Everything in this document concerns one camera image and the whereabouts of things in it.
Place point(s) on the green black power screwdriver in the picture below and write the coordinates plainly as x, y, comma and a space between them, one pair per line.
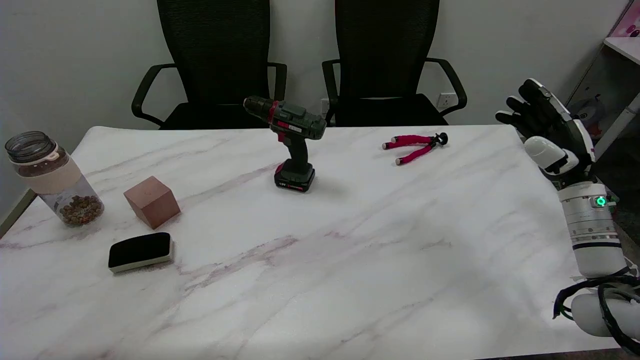
295, 140

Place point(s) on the white wall power socket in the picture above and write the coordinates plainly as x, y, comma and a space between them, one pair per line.
446, 101

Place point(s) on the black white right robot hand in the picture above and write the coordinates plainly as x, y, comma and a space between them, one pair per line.
555, 130

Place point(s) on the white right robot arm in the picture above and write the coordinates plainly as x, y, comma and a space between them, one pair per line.
590, 235

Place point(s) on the brown wooden cube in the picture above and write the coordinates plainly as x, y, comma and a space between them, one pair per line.
152, 201

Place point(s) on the black whiteboard eraser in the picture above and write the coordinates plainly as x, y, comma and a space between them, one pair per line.
140, 251

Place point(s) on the clear jar with nuts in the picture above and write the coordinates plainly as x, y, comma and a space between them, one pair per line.
55, 180

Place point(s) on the white desk with cartoon panel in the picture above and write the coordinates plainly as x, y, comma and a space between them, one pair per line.
607, 90

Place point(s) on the pink flexible mini tripod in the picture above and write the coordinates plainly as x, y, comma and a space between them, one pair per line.
415, 147

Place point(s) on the black mesh office chair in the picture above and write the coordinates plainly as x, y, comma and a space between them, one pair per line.
387, 60
215, 60

